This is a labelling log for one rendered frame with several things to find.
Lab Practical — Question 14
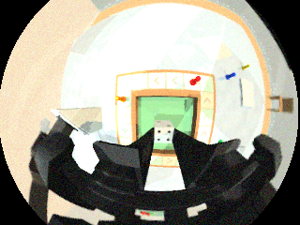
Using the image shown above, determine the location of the white die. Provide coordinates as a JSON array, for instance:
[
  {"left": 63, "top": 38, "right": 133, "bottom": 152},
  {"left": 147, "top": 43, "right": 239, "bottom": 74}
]
[{"left": 154, "top": 120, "right": 173, "bottom": 143}]

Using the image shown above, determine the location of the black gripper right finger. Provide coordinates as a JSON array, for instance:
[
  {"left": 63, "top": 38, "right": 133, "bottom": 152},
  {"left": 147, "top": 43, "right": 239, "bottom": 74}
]
[{"left": 172, "top": 127, "right": 241, "bottom": 188}]

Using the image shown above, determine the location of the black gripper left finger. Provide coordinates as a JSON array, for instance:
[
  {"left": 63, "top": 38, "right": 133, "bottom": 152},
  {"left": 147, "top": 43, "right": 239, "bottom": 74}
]
[{"left": 93, "top": 127, "right": 155, "bottom": 190}]

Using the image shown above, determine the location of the orange pawn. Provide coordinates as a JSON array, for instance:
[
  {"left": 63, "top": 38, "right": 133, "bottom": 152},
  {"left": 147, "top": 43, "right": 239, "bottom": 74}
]
[{"left": 115, "top": 95, "right": 127, "bottom": 102}]

